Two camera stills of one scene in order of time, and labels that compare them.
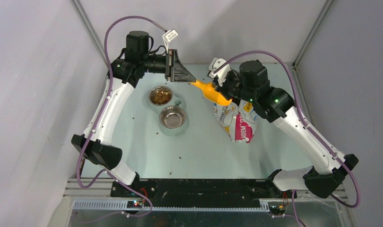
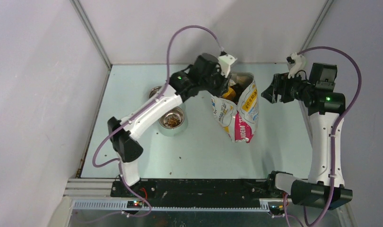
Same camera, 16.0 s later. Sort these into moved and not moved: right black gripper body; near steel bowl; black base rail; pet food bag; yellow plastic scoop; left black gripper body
Moved: yellow plastic scoop; right black gripper body; left black gripper body
Not moved: near steel bowl; pet food bag; black base rail
